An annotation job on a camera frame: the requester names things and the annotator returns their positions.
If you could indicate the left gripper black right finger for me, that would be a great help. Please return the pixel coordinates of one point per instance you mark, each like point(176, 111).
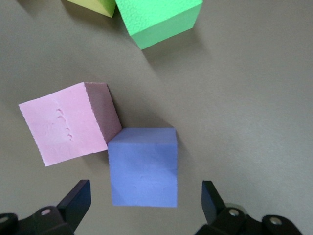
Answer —
point(232, 222)

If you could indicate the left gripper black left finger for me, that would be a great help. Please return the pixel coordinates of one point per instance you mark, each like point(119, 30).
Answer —
point(49, 222)

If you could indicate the pink foam block with dents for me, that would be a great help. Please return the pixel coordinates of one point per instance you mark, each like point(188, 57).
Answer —
point(63, 124)

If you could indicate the purple foam block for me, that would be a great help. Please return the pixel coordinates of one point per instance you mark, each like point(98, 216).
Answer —
point(143, 169)

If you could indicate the brown table cover sheet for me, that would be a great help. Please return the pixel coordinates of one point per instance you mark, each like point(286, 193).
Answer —
point(244, 110)

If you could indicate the green foam block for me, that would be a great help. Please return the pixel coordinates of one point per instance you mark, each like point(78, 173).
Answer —
point(156, 22)

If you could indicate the yellow foam block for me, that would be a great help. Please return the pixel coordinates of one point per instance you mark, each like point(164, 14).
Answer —
point(95, 5)

